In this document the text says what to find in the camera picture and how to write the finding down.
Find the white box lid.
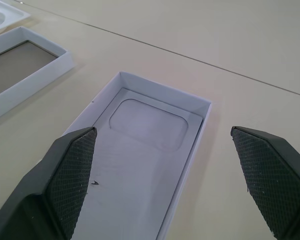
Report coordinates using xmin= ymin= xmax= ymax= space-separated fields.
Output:
xmin=0 ymin=26 xmax=74 ymax=124

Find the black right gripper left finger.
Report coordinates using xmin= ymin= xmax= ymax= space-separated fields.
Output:
xmin=0 ymin=126 xmax=98 ymax=240

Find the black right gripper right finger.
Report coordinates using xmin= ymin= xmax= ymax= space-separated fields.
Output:
xmin=230 ymin=125 xmax=300 ymax=240

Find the white moulded insert tray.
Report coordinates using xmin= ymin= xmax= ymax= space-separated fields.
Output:
xmin=0 ymin=0 xmax=32 ymax=35

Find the white phone box base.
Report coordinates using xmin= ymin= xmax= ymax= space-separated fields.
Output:
xmin=63 ymin=71 xmax=213 ymax=240

